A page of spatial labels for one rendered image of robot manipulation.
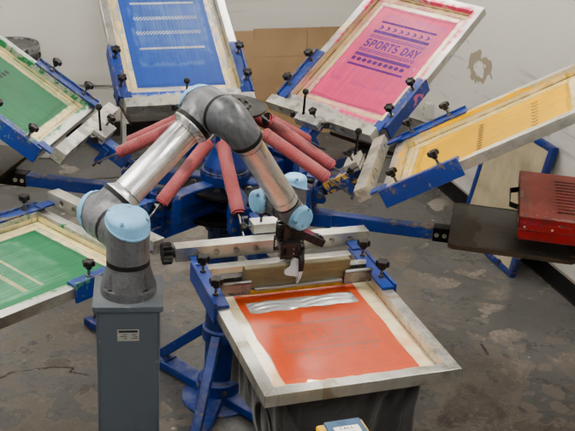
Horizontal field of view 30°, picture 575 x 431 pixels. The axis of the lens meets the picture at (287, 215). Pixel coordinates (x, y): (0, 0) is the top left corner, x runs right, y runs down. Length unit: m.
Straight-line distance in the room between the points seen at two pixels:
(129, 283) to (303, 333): 0.64
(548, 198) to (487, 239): 0.27
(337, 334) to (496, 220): 1.13
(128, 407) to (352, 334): 0.71
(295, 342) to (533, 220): 1.07
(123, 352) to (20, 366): 2.00
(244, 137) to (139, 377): 0.71
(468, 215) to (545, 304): 1.60
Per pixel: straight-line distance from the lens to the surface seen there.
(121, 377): 2.98
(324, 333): 3.26
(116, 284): 2.87
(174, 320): 5.22
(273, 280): 3.42
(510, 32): 6.11
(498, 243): 3.98
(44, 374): 4.84
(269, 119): 4.16
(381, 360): 3.15
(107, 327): 2.90
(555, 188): 4.13
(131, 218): 2.82
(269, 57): 7.59
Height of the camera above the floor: 2.59
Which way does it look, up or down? 24 degrees down
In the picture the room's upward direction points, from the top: 3 degrees clockwise
